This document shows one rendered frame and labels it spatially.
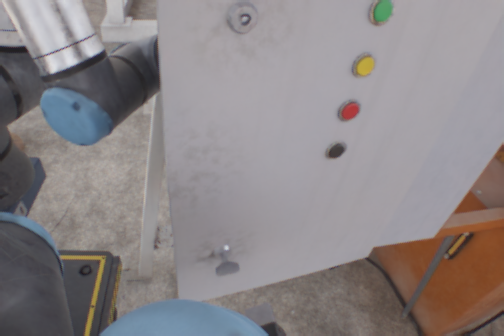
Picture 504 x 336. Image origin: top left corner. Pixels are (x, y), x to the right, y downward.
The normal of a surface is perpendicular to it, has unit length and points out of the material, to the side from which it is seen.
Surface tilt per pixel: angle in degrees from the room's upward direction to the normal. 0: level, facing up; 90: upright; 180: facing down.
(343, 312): 0
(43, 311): 51
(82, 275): 0
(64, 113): 95
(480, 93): 90
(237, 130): 90
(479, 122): 90
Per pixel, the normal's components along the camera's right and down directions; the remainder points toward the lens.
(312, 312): 0.11, -0.75
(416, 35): 0.32, 0.65
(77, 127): -0.29, 0.67
